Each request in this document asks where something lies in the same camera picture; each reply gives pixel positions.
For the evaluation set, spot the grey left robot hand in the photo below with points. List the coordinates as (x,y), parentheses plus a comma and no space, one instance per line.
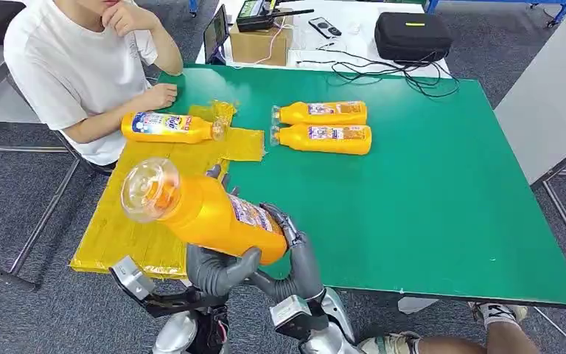
(214,273)

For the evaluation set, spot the person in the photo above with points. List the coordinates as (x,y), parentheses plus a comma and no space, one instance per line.
(458,342)
(68,73)

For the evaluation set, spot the person's left hand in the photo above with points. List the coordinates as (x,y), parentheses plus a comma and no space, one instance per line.
(126,19)

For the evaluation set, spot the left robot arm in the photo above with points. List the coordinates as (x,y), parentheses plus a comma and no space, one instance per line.
(175,337)

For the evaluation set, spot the black radio device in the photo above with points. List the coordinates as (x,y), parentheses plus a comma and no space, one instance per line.
(253,19)

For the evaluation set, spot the grey side table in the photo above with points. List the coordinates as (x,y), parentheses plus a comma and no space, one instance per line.
(546,107)

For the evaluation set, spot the black remote controller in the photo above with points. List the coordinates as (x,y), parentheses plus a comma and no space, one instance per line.
(324,27)

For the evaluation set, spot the black zip case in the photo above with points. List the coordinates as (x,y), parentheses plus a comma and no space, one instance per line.
(410,41)

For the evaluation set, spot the blue metal rack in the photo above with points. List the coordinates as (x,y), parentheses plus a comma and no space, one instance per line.
(559,6)

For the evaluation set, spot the green table mat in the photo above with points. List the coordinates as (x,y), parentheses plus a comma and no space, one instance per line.
(410,195)

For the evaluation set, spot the person's right hand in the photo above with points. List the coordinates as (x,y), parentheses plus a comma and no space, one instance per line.
(160,96)

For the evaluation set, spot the orange drink bottle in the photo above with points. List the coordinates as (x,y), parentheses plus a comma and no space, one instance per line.
(327,141)
(166,128)
(210,215)
(322,113)

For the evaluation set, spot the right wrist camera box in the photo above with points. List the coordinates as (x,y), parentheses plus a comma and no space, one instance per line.
(288,310)

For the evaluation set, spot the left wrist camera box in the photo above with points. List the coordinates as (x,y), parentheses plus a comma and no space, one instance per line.
(131,278)

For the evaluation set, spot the yellow plastic sheet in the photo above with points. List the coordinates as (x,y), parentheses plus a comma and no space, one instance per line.
(117,234)

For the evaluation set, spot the white sneaker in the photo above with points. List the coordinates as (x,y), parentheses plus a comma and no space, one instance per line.
(390,343)
(498,312)

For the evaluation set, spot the white table foot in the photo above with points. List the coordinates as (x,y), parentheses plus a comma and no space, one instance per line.
(417,305)

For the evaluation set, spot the brown cardboard box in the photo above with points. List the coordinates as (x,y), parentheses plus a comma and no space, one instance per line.
(258,49)

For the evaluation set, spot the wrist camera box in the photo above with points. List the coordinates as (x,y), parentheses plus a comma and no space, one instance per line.
(131,278)
(288,310)

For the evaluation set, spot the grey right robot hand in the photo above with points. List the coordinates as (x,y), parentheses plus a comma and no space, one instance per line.
(305,264)

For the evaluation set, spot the dark tablet screen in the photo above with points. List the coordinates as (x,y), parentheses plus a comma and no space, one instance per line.
(214,34)

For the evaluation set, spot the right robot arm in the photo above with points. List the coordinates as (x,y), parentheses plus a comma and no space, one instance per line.
(334,342)

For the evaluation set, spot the white table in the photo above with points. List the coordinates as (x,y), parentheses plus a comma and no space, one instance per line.
(361,44)

